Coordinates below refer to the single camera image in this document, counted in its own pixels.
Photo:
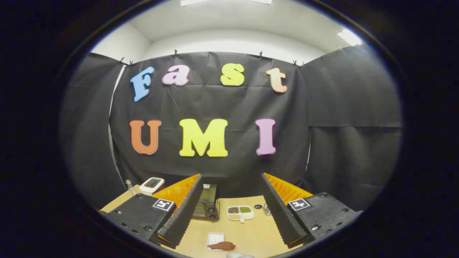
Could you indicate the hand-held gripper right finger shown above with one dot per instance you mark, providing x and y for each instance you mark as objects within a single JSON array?
[{"x": 281, "y": 215}]

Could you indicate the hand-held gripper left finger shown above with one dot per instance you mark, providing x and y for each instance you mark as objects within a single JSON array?
[{"x": 183, "y": 215}]

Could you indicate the black toaster oven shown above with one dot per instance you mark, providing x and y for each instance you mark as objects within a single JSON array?
[{"x": 206, "y": 205}]

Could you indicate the brown meat piece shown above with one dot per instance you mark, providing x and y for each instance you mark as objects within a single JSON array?
[{"x": 222, "y": 245}]

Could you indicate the white bread toaster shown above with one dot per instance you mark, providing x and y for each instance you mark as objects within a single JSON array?
[{"x": 150, "y": 185}]

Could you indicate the white rectangular tray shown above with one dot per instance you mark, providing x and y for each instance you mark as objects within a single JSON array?
[{"x": 215, "y": 236}]

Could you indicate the white divided plate with beans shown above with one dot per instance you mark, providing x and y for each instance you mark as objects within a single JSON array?
[{"x": 240, "y": 214}]

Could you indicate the clear glass bottle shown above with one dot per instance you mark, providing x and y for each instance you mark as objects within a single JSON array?
[{"x": 131, "y": 189}]

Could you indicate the ceiling light panel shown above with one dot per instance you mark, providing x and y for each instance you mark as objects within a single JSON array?
[
  {"x": 349, "y": 37},
  {"x": 222, "y": 1}
]

